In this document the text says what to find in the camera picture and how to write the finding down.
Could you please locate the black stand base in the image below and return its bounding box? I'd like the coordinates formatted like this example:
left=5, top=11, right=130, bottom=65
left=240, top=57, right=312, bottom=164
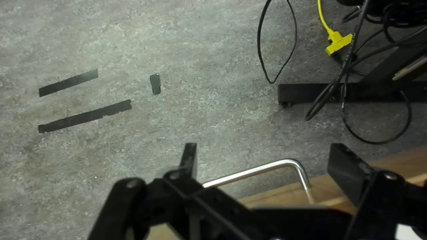
left=278, top=25, right=427, bottom=108

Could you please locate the black cable loop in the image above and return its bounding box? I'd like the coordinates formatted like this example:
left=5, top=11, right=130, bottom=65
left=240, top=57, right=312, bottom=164
left=256, top=0, right=299, bottom=85

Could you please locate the black cable bundle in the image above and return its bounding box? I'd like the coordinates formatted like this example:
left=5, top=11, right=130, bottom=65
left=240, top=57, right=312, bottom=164
left=304, top=0, right=427, bottom=145

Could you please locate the short black tape strip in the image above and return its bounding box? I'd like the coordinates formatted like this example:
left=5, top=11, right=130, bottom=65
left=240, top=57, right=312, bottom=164
left=37, top=68, right=100, bottom=99

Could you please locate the tiny black tape piece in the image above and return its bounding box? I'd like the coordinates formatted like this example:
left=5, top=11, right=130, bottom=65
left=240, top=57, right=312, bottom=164
left=148, top=73, right=163, bottom=96

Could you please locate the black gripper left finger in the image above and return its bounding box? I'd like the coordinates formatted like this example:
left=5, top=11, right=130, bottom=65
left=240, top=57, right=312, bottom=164
left=87, top=141, right=211, bottom=240

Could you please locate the white drawer with wooden front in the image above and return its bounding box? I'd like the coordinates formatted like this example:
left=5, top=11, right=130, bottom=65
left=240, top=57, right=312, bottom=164
left=146, top=148, right=427, bottom=240

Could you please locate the yellow plug cable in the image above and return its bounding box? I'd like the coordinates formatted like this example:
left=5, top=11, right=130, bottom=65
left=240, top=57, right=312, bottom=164
left=316, top=0, right=354, bottom=57

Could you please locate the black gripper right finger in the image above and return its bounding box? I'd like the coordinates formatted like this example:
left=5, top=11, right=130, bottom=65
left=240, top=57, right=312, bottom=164
left=327, top=141, right=427, bottom=240

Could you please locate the long black tape strip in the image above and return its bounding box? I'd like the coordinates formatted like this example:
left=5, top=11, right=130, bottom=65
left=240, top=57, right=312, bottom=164
left=37, top=99, right=134, bottom=135

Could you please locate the silver drawer handle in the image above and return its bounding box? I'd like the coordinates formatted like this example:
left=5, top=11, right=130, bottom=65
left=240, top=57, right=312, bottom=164
left=202, top=157, right=315, bottom=205

